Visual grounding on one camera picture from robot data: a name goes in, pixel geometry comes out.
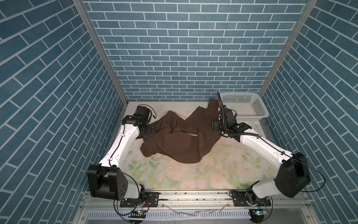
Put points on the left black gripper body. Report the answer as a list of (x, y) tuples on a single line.
[(148, 131)]

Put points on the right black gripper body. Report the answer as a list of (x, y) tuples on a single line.
[(216, 126)]

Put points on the white plastic basket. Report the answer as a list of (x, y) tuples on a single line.
[(248, 106)]

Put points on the brown trousers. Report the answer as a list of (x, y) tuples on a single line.
[(184, 140)]

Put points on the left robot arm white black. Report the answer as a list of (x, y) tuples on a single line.
[(107, 180)]

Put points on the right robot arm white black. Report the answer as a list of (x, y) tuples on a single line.
[(293, 172)]

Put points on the right green circuit board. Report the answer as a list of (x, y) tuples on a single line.
[(258, 213)]

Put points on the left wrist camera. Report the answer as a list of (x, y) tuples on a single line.
[(144, 112)]

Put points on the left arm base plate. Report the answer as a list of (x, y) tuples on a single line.
[(149, 199)]

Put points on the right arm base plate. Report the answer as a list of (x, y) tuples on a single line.
[(244, 198)]

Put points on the aluminium front rail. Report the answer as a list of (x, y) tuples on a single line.
[(197, 199)]

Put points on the white slotted cable duct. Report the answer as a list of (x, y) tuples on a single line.
[(169, 215)]

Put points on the left corner aluminium post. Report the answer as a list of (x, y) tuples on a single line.
[(84, 15)]

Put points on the corner aluminium post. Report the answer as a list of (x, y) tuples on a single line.
[(307, 9), (84, 15)]

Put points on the right corner aluminium post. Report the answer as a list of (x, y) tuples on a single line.
[(307, 9)]

